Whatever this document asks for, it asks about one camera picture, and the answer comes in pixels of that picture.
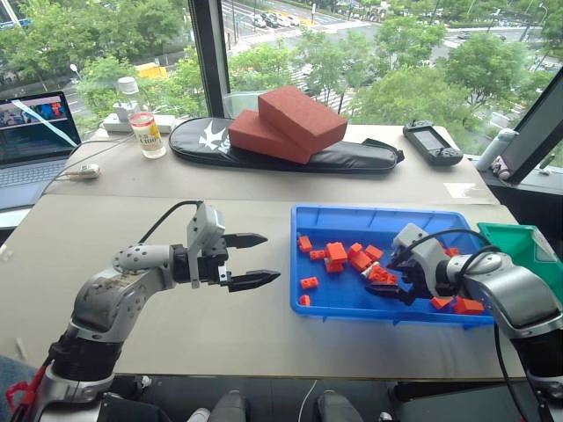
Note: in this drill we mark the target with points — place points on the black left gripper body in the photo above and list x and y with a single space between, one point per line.
211 266

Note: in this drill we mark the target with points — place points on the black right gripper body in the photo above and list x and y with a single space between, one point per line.
418 281

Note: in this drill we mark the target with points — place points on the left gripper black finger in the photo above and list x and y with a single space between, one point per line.
253 280
244 240

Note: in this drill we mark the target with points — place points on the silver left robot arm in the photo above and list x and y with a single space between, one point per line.
114 294

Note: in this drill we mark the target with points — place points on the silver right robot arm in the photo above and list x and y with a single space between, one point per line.
514 294

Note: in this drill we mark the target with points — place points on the blue plastic bin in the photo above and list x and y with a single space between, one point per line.
343 303

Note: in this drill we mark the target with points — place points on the green plastic bin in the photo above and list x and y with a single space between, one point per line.
514 244

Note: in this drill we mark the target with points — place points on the orange studded building brick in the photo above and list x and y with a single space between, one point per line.
382 275

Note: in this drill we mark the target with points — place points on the small white building piece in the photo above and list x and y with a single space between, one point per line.
368 269

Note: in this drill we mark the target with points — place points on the small orange building brick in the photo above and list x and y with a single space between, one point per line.
452 252
355 249
304 300
317 254
309 283
305 244

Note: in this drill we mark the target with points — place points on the large orange building brick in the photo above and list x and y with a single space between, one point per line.
336 255

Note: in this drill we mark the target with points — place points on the white tape patch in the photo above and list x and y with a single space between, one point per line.
458 190

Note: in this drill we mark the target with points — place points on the red foam brick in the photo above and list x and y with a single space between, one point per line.
303 116
259 138

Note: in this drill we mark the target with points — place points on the black racket bag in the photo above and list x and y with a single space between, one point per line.
198 143

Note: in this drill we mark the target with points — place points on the black remote controller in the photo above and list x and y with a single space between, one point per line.
433 140

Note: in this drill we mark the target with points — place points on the dark grey rounded shape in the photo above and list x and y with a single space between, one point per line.
336 406
229 406

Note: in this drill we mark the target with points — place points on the clear plastic bowl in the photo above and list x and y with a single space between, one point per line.
239 103

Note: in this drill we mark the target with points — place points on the clear plastic bottle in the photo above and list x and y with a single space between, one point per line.
148 136

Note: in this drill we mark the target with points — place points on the white power strip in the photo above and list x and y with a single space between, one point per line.
165 123

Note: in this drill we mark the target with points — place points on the white tumbler bottle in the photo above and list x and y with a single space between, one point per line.
497 147

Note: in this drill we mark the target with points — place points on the clear bottle with white cap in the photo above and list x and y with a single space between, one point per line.
128 94

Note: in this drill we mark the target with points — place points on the black window pillar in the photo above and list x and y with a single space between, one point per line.
210 57

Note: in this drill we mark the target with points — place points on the grey laptop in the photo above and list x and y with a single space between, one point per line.
31 145

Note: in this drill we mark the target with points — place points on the blue cloth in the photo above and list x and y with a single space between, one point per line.
13 378

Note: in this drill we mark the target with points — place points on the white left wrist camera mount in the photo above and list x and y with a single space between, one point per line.
206 224

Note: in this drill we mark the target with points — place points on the black slanted window frame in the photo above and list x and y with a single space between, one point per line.
536 127

